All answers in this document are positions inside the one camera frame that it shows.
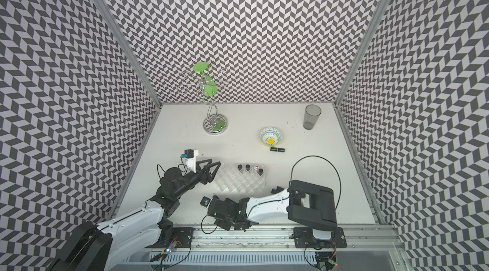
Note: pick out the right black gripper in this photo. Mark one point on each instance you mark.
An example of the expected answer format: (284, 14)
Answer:
(223, 224)

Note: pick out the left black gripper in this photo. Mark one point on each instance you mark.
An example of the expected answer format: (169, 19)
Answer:
(204, 179)

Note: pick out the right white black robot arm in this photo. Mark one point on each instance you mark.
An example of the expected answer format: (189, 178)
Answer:
(304, 203)

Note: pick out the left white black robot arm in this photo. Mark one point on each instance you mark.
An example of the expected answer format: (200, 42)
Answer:
(104, 245)

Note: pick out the clear acrylic lipstick organizer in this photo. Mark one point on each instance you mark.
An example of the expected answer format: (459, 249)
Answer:
(230, 180)

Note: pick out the yellow blue patterned bowl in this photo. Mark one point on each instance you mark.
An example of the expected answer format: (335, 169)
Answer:
(270, 136)

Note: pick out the chrome stand with green discs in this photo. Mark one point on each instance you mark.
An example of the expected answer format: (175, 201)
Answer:
(206, 85)

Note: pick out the grey ribbed drinking glass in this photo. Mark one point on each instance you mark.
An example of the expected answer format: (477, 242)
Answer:
(311, 114)

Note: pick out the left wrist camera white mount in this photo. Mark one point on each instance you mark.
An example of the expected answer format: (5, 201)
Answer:
(189, 159)

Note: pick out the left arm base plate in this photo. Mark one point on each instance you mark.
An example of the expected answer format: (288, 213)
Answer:
(183, 236)

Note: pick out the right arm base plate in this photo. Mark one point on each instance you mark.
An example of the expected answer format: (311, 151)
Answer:
(305, 237)

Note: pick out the aluminium front rail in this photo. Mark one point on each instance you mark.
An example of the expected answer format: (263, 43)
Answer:
(279, 238)

